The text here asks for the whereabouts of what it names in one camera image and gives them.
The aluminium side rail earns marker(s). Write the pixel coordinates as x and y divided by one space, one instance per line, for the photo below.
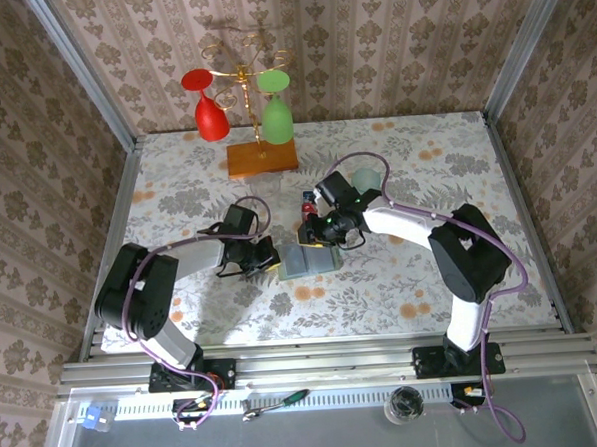
526 221
114 243

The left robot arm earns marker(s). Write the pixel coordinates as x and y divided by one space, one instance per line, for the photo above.
142 292

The black connector box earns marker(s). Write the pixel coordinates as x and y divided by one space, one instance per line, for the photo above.
462 394
188 408

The clear glass jar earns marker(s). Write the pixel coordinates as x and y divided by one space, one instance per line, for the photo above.
403 405

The green wine glass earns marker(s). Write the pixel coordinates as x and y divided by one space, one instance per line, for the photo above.
276 122

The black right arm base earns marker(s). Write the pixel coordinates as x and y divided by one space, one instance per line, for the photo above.
431 364

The aluminium frame post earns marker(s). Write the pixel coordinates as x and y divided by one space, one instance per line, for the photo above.
80 70
529 41

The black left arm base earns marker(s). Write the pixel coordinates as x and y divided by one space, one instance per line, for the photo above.
221 375

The red wine glass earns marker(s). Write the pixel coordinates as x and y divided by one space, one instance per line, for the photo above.
210 118

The aluminium front rail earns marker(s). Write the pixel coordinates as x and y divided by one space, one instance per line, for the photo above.
326 362

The blue plastic connector block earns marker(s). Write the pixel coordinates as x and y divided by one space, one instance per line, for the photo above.
92 418

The floral print tablecloth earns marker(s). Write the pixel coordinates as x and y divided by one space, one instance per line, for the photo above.
357 300

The red small box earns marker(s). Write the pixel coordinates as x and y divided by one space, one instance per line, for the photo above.
309 212

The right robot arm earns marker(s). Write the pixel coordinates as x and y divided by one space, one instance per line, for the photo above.
468 259

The grey metal shelf plate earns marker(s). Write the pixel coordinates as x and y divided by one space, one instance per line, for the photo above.
315 443

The pale green frosted cup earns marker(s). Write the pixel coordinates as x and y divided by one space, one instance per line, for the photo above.
367 177

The clear plastic container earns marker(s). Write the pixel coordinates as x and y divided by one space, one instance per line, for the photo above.
310 260

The blue credit card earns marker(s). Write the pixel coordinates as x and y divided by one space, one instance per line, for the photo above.
309 196

